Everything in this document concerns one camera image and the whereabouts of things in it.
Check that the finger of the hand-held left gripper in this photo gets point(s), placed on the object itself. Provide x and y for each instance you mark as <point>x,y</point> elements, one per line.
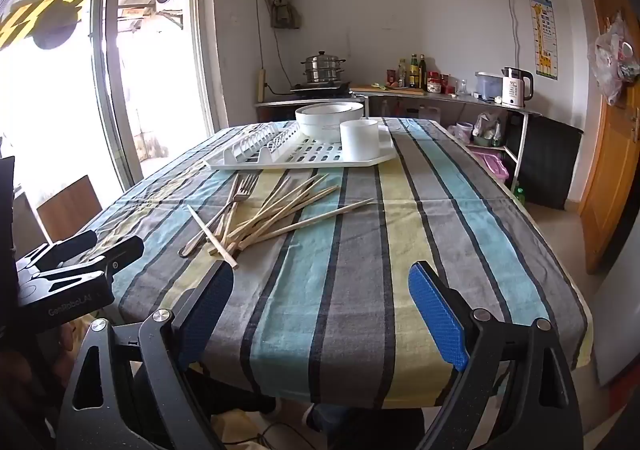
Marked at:
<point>110,257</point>
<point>65,250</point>

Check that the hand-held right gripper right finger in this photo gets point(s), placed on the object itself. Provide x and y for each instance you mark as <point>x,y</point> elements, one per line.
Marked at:
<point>440,317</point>

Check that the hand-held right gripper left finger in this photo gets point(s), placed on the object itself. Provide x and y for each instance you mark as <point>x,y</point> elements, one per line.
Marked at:
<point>210,310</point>

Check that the pile of wooden chopsticks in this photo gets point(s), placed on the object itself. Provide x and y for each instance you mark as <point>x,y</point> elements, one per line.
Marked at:
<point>280,225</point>

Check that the white cup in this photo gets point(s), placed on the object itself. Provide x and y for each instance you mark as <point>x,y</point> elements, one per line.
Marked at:
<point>359,142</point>

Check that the striped tablecloth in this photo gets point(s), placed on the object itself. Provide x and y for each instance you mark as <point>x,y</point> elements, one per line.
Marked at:
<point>350,280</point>

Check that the metal fork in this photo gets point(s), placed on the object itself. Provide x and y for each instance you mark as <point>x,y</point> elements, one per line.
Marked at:
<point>234,190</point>
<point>248,187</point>

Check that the green bottle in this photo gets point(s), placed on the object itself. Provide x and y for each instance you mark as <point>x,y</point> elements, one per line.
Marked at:
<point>520,195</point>

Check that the pink plastic basket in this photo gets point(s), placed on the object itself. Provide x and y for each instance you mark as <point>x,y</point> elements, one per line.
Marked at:
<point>492,165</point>

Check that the white plastic dish rack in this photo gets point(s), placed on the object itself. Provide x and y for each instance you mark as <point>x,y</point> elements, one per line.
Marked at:
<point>310,154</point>

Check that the black panel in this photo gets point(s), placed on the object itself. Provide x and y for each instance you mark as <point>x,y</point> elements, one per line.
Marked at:
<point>547,159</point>

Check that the white ceramic bowl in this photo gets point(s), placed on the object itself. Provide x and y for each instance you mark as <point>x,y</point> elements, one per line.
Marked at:
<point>320,127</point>

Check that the wooden door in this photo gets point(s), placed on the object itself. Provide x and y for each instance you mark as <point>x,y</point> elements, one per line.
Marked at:
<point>607,180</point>

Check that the beige power strip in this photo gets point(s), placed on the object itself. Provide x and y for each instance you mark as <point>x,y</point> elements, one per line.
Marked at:
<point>260,85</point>

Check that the wooden cutting board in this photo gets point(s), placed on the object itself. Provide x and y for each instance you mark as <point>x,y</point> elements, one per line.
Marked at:
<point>390,90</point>

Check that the yellow and black sign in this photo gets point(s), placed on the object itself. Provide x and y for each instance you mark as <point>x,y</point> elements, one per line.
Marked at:
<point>40,17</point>

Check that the red jar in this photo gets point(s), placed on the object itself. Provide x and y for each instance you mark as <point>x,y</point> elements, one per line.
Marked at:
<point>434,82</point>

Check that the white electric kettle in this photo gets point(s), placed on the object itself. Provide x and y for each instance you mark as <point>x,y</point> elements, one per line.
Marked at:
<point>516,89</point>

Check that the dark sauce bottle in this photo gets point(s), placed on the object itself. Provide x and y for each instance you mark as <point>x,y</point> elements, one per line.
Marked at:
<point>422,74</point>

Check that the yellow label bottle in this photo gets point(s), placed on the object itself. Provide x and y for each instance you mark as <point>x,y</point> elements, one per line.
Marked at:
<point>413,74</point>

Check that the red can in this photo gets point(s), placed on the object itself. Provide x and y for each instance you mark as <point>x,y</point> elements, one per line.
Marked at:
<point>391,77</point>

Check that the clear glass bottle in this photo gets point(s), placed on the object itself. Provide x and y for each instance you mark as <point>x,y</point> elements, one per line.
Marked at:
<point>401,74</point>

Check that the black induction cooker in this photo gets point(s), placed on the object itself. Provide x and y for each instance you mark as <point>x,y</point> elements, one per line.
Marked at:
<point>320,89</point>

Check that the stainless steel steamer pot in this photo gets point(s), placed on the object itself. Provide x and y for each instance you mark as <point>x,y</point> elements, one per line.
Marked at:
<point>324,69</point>

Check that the plastic bag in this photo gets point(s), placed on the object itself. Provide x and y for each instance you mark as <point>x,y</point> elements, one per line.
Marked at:
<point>612,59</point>

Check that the sliding glass door frame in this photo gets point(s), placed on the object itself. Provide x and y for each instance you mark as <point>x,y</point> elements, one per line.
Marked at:
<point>197,54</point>

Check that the giraffe wall poster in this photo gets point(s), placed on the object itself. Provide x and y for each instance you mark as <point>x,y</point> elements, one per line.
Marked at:
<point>542,34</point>

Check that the grey wall box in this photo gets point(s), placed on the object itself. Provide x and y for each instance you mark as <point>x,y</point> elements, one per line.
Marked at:
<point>286,12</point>

